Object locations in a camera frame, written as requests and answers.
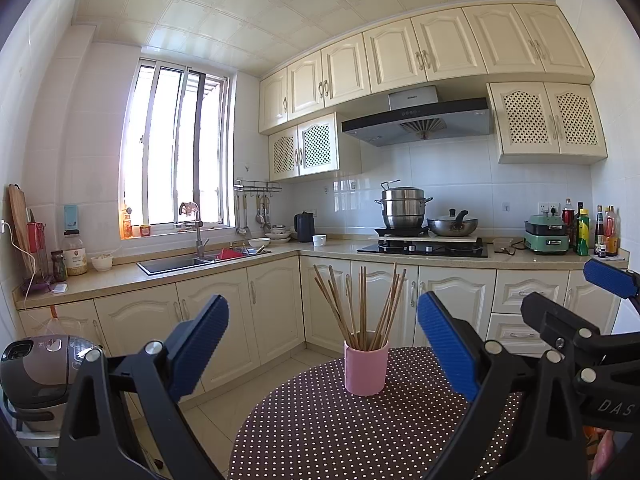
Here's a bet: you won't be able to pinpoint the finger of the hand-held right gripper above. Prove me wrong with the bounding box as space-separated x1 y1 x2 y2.
583 258 640 303
520 291 640 401

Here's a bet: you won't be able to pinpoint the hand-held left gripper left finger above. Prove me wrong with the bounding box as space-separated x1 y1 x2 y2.
56 294 231 480

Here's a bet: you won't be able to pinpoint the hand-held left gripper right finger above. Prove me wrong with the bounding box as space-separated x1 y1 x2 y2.
416 291 588 480

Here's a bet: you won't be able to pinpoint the pink cup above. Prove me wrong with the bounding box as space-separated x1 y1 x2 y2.
344 331 390 397

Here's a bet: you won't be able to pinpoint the bunch of wooden chopsticks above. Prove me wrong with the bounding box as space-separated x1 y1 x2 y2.
313 261 407 352

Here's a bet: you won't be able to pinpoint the hanging steel utensils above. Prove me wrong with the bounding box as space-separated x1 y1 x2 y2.
255 194 273 233

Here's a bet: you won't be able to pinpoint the person's right hand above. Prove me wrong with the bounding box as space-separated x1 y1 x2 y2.
590 427 618 480

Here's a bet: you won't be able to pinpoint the cream base cabinets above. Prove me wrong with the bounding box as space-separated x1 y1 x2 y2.
15 255 631 401

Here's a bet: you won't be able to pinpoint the orange-red sauce bottle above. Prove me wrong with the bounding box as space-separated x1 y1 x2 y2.
603 205 620 257

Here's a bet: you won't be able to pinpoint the green electric grill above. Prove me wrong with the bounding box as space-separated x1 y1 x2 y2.
524 214 571 255

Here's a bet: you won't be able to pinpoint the steel kitchen sink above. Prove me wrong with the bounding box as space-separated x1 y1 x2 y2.
136 249 273 276

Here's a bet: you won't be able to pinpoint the black gas stove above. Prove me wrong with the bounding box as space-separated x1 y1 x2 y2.
356 235 489 259

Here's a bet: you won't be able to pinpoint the steel sink faucet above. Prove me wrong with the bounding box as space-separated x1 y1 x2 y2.
179 201 210 258

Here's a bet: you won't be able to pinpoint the steel wok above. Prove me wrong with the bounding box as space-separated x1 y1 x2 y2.
426 208 479 237

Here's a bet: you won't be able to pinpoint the steel steamer pot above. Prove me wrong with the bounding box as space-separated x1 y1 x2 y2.
375 180 433 231

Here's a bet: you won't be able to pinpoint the clear plastic bag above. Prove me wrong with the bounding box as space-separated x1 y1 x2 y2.
40 305 68 336

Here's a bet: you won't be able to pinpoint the large glass jar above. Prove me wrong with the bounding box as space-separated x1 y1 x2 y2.
62 229 88 277

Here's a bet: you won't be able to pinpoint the black electric kettle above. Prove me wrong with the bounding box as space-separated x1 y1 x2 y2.
293 211 316 243

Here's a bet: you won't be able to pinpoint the dark rice cooker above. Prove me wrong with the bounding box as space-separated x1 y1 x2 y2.
0 335 103 421

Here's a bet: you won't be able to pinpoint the large lattice door cabinet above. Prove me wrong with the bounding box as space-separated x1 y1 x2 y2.
486 81 608 165

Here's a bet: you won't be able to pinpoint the kitchen window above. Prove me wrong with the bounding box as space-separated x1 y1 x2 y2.
119 57 236 240

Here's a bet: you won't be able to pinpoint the red container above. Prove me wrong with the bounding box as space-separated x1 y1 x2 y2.
27 221 46 281

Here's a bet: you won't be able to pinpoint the white metal rack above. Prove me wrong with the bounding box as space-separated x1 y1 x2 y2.
2 395 66 466

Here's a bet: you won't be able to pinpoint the wooden cutting board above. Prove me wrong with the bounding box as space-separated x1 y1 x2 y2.
7 183 38 281

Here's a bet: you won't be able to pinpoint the grey range hood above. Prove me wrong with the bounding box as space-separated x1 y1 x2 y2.
341 85 493 147

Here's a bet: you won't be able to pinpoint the small lattice door cabinet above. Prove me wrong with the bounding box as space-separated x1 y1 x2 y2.
268 112 363 183

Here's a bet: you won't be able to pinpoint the metal utensil rail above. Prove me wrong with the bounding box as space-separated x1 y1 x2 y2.
234 178 282 196

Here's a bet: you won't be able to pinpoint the white charging cable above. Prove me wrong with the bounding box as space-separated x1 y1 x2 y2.
5 225 38 301

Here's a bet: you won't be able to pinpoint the cream wall cabinets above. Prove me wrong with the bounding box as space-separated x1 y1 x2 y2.
258 4 596 135

